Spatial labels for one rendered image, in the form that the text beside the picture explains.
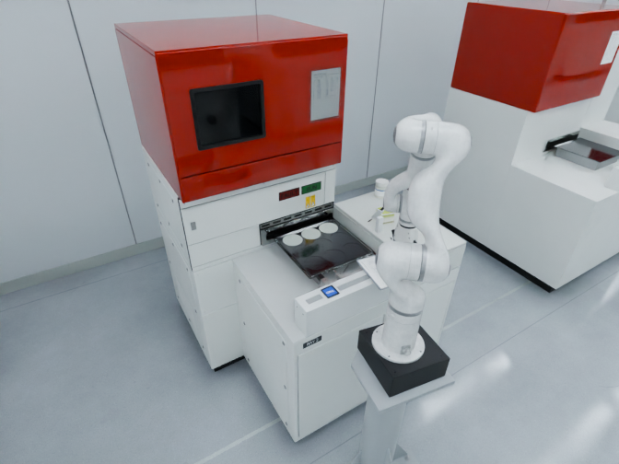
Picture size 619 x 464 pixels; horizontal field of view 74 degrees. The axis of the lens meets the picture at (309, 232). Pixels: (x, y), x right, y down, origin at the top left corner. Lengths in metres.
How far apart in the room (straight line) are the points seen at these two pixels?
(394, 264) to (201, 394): 1.62
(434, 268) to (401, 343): 0.33
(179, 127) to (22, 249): 2.15
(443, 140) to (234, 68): 0.84
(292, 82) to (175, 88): 0.48
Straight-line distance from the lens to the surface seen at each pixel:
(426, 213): 1.28
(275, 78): 1.77
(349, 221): 2.16
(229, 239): 2.02
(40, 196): 3.38
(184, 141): 1.69
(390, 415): 1.80
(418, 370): 1.52
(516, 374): 2.91
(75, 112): 3.19
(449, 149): 1.28
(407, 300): 1.37
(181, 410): 2.56
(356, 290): 1.70
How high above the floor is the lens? 2.09
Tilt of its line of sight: 34 degrees down
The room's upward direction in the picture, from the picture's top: 1 degrees clockwise
